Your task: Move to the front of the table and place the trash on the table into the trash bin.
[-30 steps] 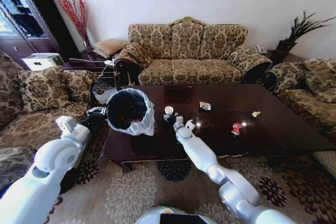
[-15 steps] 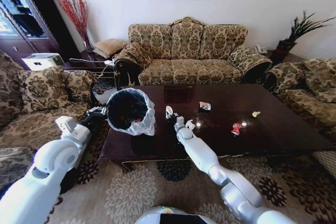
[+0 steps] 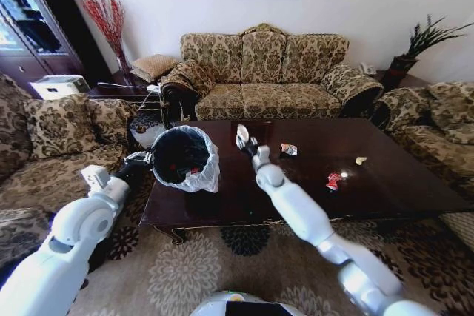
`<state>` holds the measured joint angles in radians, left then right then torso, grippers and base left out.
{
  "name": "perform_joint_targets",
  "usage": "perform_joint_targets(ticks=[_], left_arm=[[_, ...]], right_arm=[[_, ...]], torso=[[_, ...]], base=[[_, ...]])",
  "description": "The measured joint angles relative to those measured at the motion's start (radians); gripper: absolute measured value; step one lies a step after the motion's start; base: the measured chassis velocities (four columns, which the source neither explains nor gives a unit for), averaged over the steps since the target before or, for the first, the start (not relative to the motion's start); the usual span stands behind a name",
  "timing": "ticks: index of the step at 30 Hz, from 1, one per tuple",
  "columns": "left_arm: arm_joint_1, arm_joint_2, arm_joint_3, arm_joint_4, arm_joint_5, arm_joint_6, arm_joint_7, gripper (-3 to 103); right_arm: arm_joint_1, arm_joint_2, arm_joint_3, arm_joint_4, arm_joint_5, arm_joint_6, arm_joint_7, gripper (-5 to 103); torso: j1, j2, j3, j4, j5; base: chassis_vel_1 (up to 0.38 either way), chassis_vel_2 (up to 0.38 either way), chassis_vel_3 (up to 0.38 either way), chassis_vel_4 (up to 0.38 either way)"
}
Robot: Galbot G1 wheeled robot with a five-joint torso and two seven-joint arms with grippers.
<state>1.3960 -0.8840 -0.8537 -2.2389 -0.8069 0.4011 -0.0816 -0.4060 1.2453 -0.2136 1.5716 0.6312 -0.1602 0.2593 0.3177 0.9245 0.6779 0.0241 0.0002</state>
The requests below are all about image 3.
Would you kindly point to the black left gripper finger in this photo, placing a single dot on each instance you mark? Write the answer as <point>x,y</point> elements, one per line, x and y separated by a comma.
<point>148,163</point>
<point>137,155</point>

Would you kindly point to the crumpled red and white wrapper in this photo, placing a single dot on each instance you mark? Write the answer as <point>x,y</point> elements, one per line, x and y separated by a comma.
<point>289,148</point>

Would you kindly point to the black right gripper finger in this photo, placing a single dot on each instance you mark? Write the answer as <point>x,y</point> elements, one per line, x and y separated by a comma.
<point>241,142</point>
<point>254,140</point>

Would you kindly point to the white paper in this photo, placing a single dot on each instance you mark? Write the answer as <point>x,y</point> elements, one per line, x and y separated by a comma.
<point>242,132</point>

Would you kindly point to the floral patterned rug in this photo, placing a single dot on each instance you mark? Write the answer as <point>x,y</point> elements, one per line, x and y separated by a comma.
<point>185,271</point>

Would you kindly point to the green plant in dark pot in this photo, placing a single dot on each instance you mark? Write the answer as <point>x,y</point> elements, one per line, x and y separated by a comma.
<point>418,49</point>

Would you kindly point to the dark wooden side table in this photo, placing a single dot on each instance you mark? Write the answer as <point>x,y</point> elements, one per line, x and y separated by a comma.
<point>122,86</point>

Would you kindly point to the white box appliance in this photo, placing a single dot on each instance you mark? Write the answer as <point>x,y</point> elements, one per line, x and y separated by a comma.
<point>59,86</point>

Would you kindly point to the white robot front shell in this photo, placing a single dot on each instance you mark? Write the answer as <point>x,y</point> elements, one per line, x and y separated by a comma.
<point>244,305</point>

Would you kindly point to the small pale yellow scrap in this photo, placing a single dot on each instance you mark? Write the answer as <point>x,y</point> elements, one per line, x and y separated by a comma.
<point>361,160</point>

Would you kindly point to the dark wooden cabinet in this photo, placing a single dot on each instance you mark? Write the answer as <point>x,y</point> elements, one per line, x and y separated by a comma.
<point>37,23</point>

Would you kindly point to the black bin with clear liner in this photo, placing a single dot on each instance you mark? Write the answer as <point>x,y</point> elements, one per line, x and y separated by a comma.
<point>181,158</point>

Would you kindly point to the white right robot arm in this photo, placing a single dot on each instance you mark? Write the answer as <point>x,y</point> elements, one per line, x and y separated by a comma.
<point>296,205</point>

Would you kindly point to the dark wooden coffee table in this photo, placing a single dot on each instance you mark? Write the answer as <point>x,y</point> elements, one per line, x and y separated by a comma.
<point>296,183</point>

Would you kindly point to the floral sofa with cushion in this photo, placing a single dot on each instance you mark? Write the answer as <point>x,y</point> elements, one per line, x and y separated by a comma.
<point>44,160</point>

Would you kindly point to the tan woven cushion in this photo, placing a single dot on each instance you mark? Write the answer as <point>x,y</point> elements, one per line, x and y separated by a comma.
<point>152,66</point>

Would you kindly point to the floral armchair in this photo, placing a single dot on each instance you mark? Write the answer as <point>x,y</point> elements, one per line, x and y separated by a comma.
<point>433,127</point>

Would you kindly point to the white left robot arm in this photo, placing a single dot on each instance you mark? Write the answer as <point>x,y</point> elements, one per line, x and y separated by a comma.
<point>70,234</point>

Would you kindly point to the floral three-seat sofa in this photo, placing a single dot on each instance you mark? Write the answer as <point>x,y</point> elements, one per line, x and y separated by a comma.
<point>266,79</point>

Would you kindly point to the red branches in vase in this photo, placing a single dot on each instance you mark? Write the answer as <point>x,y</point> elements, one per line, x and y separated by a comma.
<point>107,27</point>

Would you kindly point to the crushed red wrapper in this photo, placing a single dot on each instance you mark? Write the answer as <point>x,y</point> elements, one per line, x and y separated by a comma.
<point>333,180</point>

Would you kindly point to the floral square cushion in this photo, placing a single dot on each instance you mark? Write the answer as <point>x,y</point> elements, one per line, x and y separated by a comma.
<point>59,123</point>

